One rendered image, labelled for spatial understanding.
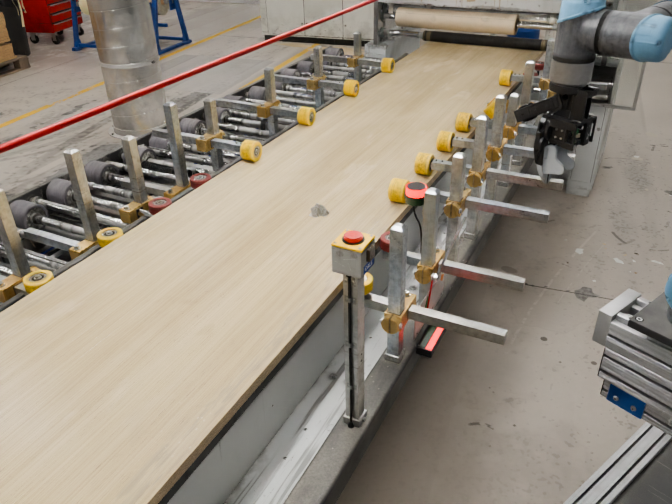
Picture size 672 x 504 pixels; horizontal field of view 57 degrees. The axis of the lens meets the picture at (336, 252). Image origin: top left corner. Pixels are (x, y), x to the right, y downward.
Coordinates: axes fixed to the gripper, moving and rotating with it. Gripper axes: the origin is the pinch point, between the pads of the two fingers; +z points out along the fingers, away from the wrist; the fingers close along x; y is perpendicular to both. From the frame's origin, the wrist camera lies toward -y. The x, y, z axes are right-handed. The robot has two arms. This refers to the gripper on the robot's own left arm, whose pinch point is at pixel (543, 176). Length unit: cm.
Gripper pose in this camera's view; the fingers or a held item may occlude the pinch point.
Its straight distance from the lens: 136.1
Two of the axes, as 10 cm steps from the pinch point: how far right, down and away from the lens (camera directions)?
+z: 0.2, 8.5, 5.2
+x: 7.7, -3.5, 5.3
